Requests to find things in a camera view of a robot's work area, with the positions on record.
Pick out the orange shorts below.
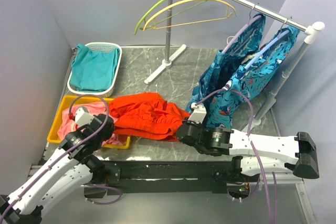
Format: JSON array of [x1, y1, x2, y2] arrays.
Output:
[[109, 92, 190, 142]]

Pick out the yellow hanger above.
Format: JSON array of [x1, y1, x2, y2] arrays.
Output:
[[140, 0, 238, 30]]

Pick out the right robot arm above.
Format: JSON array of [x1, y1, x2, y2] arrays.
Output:
[[176, 121, 320, 182]]

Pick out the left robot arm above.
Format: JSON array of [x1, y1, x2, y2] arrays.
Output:
[[1, 114, 114, 223]]

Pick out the pink patterned shorts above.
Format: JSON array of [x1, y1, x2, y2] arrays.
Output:
[[57, 101, 130, 149]]

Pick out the turquoise shark shorts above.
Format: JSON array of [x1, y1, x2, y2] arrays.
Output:
[[204, 26, 300, 128]]

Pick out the teal folded shorts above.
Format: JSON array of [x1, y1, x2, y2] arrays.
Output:
[[69, 43, 120, 92]]

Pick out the dark blue shark shorts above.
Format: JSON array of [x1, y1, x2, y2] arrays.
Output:
[[186, 14, 266, 113]]

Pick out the green hanger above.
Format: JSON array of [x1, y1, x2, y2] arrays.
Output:
[[134, 0, 218, 36]]

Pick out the purple hanger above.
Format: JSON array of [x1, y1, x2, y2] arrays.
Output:
[[222, 3, 263, 56]]

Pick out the light blue hanger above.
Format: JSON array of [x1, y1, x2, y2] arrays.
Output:
[[244, 30, 289, 70]]

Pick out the yellow plastic tray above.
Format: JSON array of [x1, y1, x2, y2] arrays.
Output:
[[47, 95, 131, 150]]

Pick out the white perforated basket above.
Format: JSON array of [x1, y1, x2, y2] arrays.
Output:
[[67, 41, 123, 97]]

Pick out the silver clothes rack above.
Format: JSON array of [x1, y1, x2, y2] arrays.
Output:
[[144, 0, 326, 126]]

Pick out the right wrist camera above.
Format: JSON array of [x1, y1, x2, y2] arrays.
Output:
[[188, 102, 207, 124]]

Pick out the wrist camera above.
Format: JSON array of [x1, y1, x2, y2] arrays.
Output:
[[188, 102, 207, 124], [68, 105, 93, 126]]

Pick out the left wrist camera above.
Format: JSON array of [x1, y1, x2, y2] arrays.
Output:
[[68, 105, 93, 126]]

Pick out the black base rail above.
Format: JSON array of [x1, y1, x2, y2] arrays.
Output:
[[86, 159, 260, 200]]

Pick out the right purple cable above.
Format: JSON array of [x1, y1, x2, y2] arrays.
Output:
[[195, 89, 276, 224]]

